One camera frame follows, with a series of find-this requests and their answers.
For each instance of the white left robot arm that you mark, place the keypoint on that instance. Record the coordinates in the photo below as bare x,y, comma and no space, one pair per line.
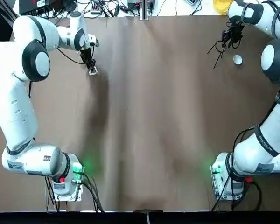
14,105

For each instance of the black computer with red logo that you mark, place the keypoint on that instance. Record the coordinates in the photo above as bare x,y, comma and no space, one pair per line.
35,5

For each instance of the aluminium frame post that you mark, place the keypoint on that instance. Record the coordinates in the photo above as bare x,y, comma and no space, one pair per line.
145,10

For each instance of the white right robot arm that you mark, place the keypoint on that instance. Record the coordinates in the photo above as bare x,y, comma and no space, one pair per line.
266,144

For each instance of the grey usb hub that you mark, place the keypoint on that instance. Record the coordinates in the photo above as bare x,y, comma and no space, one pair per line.
95,9

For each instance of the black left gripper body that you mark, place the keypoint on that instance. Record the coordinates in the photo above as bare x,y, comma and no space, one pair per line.
87,55

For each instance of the yellow bag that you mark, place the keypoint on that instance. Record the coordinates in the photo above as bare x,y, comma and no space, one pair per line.
221,5

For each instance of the white crucible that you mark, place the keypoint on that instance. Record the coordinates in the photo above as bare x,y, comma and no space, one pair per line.
238,60

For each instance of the black ridged power supply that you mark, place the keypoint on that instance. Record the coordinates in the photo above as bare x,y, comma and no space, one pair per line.
133,4

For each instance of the white clay triangle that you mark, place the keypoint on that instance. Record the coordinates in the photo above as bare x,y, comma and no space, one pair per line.
91,73

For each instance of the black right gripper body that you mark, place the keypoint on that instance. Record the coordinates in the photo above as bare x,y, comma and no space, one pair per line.
236,30

